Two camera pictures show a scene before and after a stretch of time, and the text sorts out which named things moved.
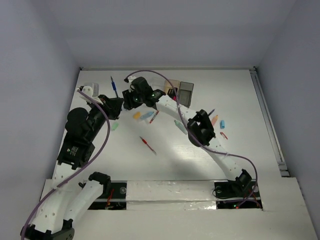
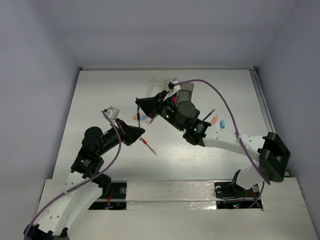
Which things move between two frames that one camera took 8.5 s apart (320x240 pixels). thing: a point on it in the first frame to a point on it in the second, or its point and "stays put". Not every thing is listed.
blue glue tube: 146,115 stays put
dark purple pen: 211,112 stays put
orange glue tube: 214,120 stays put
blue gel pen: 114,86 to 138,116
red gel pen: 145,142 stays put
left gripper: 112,105 to 129,133
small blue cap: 222,124 stays put
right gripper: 128,104 to 149,105
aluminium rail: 270,122 stays put
